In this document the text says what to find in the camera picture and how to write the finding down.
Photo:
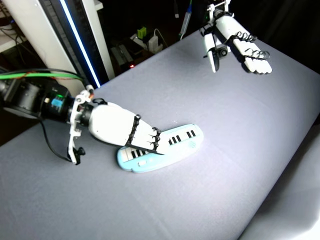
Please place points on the light blue toy piano keyboard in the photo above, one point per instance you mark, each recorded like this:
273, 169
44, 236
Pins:
180, 151

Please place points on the black electronic box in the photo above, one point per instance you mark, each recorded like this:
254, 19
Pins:
123, 53

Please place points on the white power strip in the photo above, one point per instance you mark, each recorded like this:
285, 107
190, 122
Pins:
152, 41

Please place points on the yellow-green charger block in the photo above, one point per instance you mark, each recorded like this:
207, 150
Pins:
142, 32

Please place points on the grey tablecloth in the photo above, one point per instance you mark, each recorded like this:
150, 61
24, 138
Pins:
200, 187

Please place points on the white column with blue light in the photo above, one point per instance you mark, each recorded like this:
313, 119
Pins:
50, 30

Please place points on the grey USB plug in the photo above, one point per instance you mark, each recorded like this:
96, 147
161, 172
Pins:
177, 11

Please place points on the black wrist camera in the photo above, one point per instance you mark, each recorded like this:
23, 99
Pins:
80, 151
222, 52

